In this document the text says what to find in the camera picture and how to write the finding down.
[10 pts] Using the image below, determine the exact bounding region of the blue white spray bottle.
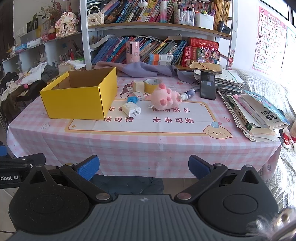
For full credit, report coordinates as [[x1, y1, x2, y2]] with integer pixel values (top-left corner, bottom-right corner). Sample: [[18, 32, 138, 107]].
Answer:
[[180, 89, 196, 101]]

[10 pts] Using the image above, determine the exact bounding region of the white wall charger plug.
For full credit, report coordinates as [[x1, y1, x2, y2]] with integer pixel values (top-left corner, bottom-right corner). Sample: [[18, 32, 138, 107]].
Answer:
[[122, 102, 141, 118]]

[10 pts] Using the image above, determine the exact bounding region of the yellow cardboard box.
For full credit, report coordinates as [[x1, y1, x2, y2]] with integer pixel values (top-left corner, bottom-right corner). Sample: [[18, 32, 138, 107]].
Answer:
[[40, 67, 117, 120]]

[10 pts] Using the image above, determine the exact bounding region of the pink plush pig toy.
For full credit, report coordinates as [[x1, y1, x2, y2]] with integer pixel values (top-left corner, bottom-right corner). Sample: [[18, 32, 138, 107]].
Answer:
[[149, 83, 182, 110]]

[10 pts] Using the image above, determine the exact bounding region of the blue cloth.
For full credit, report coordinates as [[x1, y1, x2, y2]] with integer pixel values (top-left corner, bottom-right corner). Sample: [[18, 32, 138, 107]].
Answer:
[[127, 96, 138, 104]]

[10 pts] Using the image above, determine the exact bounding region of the white staples box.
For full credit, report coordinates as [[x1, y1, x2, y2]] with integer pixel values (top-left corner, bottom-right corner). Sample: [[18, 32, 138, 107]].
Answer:
[[133, 91, 146, 101]]

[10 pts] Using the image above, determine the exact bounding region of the cream cube eraser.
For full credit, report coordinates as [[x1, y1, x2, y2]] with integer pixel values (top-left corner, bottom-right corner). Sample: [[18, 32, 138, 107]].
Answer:
[[133, 81, 145, 93]]

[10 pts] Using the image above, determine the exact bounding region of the yellow tape roll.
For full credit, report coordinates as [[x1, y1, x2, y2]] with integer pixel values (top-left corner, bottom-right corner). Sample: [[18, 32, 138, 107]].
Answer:
[[144, 78, 161, 94]]

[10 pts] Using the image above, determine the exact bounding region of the pink checkered tablecloth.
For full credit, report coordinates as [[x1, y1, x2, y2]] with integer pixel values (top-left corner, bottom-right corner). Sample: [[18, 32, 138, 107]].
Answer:
[[6, 76, 281, 178]]

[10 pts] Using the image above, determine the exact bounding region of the stack of books and papers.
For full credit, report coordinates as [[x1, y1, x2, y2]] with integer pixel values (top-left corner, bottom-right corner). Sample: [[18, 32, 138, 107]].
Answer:
[[193, 68, 291, 142]]

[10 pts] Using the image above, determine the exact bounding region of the black smartphone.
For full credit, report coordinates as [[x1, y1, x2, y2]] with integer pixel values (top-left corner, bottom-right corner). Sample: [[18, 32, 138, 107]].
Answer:
[[200, 71, 216, 100]]

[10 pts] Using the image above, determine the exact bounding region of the pile of clothes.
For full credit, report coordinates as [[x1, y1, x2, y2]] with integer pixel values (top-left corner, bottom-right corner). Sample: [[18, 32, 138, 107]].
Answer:
[[1, 62, 59, 123]]

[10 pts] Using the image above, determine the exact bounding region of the brown envelope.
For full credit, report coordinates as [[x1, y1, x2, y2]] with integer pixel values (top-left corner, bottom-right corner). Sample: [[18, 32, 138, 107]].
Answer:
[[189, 62, 222, 73]]

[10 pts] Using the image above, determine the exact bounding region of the tissue box with cloth cover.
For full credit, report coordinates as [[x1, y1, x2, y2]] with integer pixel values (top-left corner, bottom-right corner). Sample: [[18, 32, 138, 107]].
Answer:
[[58, 60, 86, 75]]

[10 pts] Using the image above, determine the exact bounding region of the purple cloth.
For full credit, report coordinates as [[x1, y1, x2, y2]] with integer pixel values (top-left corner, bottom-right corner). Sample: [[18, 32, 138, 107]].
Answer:
[[94, 61, 196, 84]]

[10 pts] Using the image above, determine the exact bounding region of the orange blue white box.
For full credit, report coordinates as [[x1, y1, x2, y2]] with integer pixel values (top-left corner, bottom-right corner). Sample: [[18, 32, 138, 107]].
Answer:
[[149, 54, 173, 66]]

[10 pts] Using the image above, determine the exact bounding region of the pink cylindrical device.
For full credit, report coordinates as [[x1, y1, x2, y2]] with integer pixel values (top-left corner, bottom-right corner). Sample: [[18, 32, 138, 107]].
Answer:
[[126, 41, 140, 64]]

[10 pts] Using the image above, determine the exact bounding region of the pink floral doll figure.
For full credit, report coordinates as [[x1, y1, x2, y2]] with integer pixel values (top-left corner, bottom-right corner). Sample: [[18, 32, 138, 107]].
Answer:
[[55, 11, 79, 38]]

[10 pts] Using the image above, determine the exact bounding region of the white pen holder box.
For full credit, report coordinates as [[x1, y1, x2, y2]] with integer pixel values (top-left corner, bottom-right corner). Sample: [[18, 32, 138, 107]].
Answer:
[[195, 13, 214, 30]]

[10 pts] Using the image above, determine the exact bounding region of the white quilted handbag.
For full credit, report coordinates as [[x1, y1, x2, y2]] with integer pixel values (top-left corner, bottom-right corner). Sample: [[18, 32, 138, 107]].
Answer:
[[87, 5, 104, 27]]

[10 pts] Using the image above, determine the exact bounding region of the white bookshelf frame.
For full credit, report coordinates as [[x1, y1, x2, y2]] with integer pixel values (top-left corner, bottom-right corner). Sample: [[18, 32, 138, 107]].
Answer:
[[80, 1, 238, 70]]

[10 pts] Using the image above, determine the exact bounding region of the alphabet wall poster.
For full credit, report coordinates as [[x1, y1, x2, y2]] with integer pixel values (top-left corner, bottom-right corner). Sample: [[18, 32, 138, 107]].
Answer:
[[252, 7, 287, 74]]

